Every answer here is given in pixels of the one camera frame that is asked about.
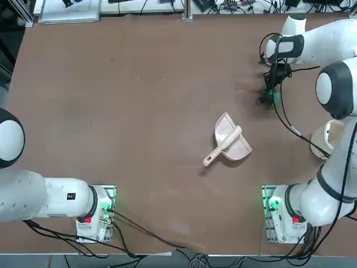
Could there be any aluminium frame profile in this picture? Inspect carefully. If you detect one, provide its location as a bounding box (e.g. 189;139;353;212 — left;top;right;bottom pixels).
15;0;35;28

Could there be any beige plastic dustpan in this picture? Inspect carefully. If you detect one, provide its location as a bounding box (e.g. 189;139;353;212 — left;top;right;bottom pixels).
214;111;254;162

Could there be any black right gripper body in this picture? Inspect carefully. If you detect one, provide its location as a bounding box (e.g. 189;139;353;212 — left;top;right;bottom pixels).
264;63;293;87

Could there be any white cable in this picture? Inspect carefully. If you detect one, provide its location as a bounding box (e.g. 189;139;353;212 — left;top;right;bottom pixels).
189;252;213;268

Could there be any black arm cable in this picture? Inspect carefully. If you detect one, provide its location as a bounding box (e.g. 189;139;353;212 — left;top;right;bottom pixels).
258;32;331;157
303;150;353;252

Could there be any silver framed white board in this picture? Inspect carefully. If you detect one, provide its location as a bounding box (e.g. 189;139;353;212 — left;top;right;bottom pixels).
38;0;100;25

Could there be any dark power adapter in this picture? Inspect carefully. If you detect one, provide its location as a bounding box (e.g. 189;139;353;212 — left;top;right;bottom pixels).
194;0;217;12

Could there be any aluminium post with bracket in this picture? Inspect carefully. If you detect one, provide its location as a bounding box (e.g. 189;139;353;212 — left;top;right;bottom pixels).
181;0;194;21

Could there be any green cloth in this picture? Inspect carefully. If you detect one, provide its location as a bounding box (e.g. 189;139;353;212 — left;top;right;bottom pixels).
262;87;282;106

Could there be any black table cable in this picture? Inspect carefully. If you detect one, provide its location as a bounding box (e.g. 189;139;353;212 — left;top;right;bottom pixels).
23;219;140;259
110;209;204;251

